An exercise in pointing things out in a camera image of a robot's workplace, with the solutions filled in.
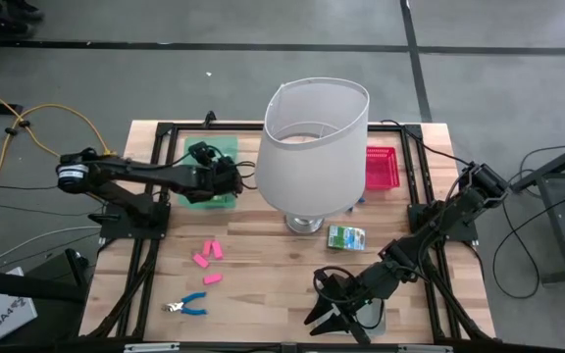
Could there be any black side table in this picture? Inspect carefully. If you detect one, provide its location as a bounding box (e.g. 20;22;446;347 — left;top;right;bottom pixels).
510;134;565;286

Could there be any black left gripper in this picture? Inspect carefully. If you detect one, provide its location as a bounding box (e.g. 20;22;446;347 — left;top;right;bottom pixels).
178;159;244;205

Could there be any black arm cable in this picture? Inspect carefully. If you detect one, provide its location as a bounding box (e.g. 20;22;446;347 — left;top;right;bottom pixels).
313;266;386;330
162;146;259;192

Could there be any yellow extension cable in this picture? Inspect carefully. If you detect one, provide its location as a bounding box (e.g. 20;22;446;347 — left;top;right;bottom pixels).
0;79;120;220

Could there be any black aluminium table frame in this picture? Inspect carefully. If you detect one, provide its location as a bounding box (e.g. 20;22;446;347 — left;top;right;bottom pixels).
85;121;497;342

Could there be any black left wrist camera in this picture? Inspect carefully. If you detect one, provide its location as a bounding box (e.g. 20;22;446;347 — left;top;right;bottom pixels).
189;140;217;167

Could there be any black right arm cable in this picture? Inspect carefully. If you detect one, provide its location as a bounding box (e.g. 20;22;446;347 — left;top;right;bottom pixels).
313;266;386;330

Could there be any silver table lamp white shade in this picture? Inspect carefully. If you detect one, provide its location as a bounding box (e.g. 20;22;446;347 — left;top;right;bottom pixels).
254;76;371;235

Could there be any red plastic basket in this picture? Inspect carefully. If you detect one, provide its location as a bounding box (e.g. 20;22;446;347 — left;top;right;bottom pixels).
364;145;401;191

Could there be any black floor stand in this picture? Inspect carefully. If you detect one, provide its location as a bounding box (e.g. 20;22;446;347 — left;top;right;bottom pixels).
0;247;92;305

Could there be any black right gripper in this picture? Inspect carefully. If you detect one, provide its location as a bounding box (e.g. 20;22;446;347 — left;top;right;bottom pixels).
303;259;409;344

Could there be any green translucent plastic bin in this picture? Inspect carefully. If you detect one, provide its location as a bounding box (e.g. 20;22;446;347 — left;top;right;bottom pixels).
178;135;240;211

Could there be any grey floor cable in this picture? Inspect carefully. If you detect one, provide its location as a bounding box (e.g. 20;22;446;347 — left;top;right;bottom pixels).
0;225;103;271

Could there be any translucent white plastic bin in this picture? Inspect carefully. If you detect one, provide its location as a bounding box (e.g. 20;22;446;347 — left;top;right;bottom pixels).
315;283;387;338

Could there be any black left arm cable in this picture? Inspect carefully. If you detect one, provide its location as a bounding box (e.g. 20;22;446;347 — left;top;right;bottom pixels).
162;146;259;192

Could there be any silver metal bracket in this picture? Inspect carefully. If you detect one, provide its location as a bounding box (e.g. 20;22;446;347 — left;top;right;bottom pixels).
124;342;180;353
397;344;453;353

